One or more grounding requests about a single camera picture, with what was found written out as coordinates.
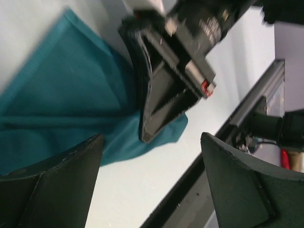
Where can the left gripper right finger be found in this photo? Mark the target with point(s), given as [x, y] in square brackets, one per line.
[248, 192]

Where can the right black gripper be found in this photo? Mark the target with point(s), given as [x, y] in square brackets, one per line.
[168, 52]

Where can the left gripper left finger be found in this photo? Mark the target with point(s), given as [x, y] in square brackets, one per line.
[53, 193]

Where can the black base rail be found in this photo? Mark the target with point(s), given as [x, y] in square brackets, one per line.
[189, 204]

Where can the teal satin napkin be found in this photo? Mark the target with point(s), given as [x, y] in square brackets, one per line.
[72, 87]

